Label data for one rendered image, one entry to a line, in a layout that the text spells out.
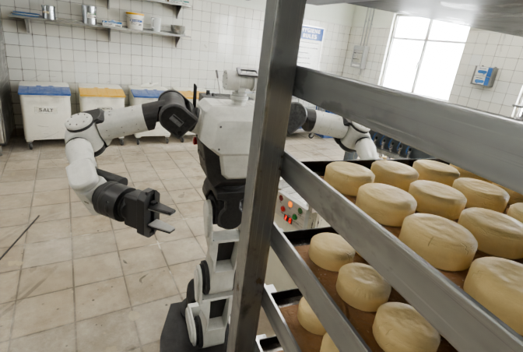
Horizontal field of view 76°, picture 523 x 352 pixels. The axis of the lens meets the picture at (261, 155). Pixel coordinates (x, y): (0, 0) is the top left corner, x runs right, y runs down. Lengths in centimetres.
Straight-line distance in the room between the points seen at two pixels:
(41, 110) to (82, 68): 94
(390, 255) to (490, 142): 10
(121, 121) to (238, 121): 37
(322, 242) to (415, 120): 21
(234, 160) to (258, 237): 78
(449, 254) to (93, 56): 533
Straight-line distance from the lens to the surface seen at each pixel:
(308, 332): 44
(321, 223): 179
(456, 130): 20
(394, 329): 32
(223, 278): 150
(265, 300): 45
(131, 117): 113
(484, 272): 25
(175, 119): 111
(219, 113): 110
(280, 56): 33
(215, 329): 172
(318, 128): 131
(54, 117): 492
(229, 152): 113
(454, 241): 27
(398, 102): 23
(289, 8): 34
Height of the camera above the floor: 163
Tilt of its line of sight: 19 degrees down
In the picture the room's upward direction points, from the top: 7 degrees clockwise
